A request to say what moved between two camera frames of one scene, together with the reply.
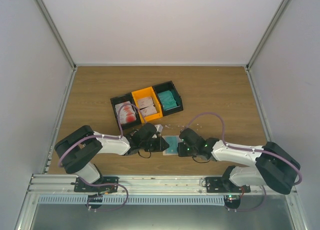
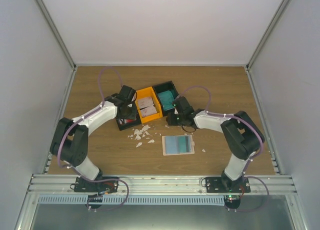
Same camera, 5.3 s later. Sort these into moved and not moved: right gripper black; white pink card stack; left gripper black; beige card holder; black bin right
Moved: right gripper black; left gripper black
Not moved: black bin right; white pink card stack; beige card holder
